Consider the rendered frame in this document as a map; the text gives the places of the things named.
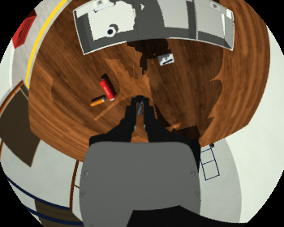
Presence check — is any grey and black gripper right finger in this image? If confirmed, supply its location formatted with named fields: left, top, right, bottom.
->
left=143, top=98, right=190, bottom=147

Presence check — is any red battery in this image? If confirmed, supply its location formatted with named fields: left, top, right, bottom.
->
left=100, top=78, right=116, bottom=101

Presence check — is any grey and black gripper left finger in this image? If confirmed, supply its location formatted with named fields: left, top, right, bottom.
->
left=89, top=97, right=136, bottom=147

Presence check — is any small grey hex nut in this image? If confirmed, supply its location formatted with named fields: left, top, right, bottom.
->
left=105, top=27, right=117, bottom=37

